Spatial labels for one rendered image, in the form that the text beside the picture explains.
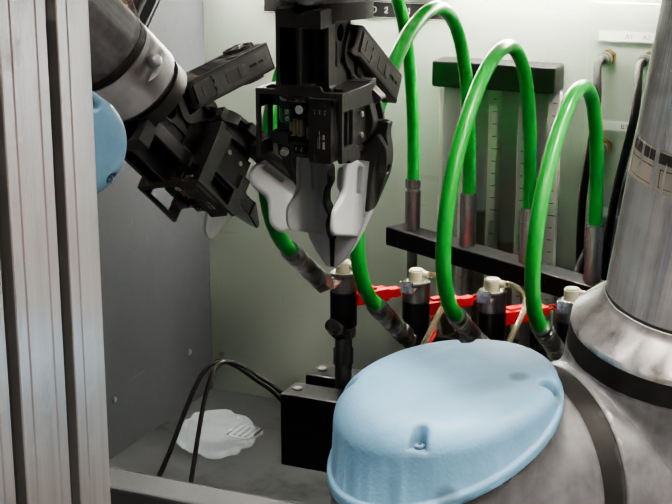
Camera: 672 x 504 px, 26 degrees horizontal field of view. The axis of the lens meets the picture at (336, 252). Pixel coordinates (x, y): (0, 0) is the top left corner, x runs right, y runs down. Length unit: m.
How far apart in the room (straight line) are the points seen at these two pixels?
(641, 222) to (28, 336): 0.32
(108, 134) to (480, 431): 0.39
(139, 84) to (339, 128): 0.19
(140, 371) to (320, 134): 0.76
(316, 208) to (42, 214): 0.58
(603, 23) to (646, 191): 0.91
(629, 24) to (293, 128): 0.63
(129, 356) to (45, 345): 1.15
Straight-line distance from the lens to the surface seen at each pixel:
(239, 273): 1.88
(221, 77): 1.24
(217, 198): 1.21
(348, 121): 1.08
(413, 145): 1.65
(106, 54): 1.15
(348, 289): 1.49
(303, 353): 1.87
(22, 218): 0.57
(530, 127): 1.51
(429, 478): 0.70
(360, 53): 1.11
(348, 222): 1.13
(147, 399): 1.80
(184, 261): 1.84
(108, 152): 0.99
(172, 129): 1.21
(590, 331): 0.78
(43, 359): 0.60
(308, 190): 1.14
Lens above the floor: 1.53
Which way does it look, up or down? 16 degrees down
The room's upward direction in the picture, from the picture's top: straight up
